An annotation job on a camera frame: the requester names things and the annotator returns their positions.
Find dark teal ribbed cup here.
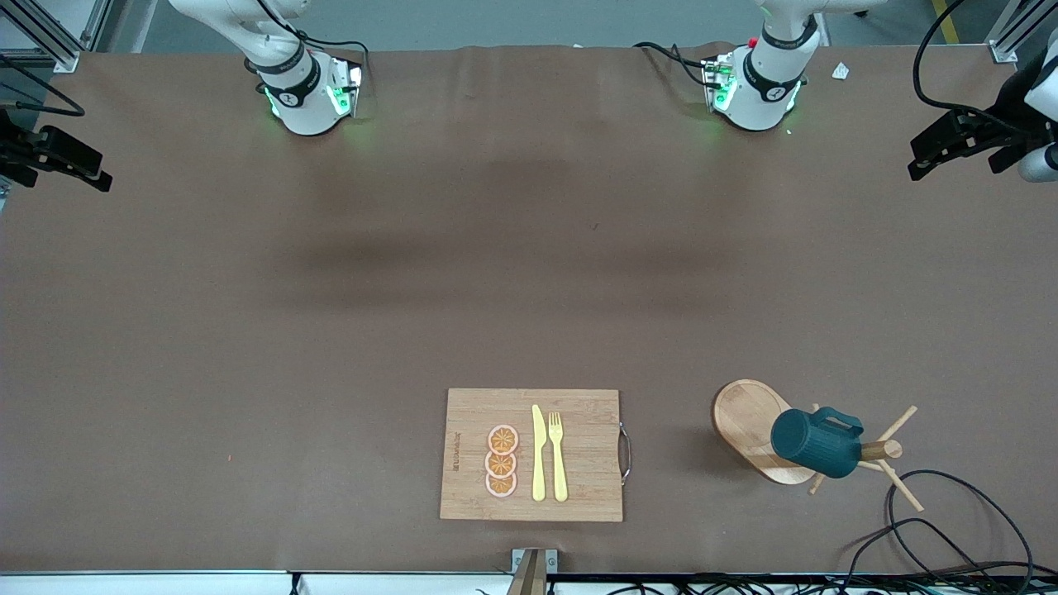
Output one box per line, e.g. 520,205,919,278
770,407,865,479

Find wooden cup tree stand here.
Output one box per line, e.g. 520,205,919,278
712,378,925,513

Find brown table cover mat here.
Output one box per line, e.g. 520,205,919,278
0,41,1058,575

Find bamboo cutting board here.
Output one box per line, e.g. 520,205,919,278
439,388,633,523

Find yellow plastic fork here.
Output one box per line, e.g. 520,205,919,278
549,412,570,503

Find yellow plastic knife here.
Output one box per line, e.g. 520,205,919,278
531,404,547,502

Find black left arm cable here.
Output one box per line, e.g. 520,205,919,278
913,0,1005,133

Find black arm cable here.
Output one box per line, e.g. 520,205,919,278
913,0,1005,133
0,54,86,117

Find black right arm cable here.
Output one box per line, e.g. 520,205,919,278
0,54,86,117

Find aluminium frame profile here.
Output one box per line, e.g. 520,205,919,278
988,0,1044,64
0,0,112,74

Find black right base cable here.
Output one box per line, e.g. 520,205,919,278
248,0,370,79

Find black base cable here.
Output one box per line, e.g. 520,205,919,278
248,0,370,79
633,41,716,88

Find black left base cable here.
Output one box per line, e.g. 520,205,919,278
633,41,716,88

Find black looped cable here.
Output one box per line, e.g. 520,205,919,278
841,517,997,595
886,469,1036,589

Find black cables along table edge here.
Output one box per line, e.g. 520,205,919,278
475,574,1058,595

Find brown post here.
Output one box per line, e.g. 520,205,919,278
506,550,548,595

